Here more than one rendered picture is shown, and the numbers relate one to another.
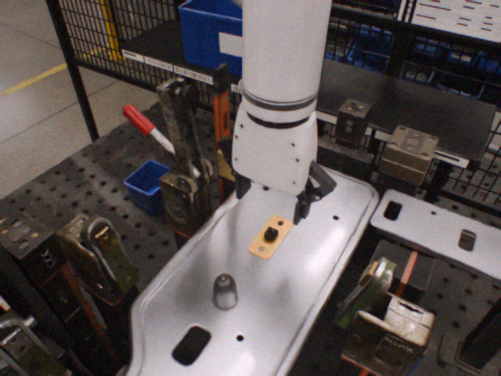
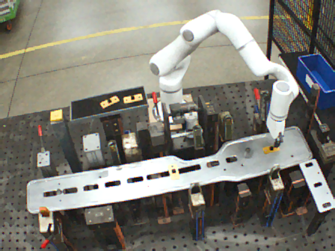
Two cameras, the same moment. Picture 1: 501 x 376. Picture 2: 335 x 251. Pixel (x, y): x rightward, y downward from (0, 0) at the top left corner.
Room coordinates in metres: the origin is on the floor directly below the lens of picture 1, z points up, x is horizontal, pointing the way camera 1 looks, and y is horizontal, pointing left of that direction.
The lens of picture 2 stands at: (-0.64, -0.57, 2.39)
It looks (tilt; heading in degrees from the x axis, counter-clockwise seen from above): 47 degrees down; 51
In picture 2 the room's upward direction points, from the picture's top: 6 degrees counter-clockwise
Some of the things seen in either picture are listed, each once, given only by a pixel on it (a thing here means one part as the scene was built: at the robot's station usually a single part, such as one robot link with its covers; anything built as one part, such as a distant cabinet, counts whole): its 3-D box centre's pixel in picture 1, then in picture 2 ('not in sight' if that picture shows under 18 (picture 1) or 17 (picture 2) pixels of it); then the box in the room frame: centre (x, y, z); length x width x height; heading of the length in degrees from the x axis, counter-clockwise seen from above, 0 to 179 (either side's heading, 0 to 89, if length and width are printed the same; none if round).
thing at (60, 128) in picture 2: not in sight; (68, 146); (-0.24, 0.75, 0.92); 0.08 x 0.08 x 0.44; 58
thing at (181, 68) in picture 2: not in sight; (174, 65); (0.41, 0.62, 1.11); 0.19 x 0.12 x 0.24; 1
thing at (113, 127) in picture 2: not in sight; (115, 137); (-0.02, 0.61, 0.92); 0.10 x 0.08 x 0.45; 148
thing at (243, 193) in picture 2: not in sight; (241, 206); (0.14, -0.08, 0.84); 0.11 x 0.08 x 0.29; 58
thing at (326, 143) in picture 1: (331, 202); (310, 157); (0.61, -0.19, 0.85); 0.12 x 0.03 x 0.30; 58
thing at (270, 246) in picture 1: (271, 234); (271, 148); (0.39, -0.04, 1.01); 0.08 x 0.04 x 0.01; 148
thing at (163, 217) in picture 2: not in sight; (158, 195); (-0.07, 0.25, 0.84); 0.17 x 0.06 x 0.29; 58
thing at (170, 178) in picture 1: (193, 242); (257, 140); (0.48, 0.10, 0.88); 0.07 x 0.06 x 0.35; 58
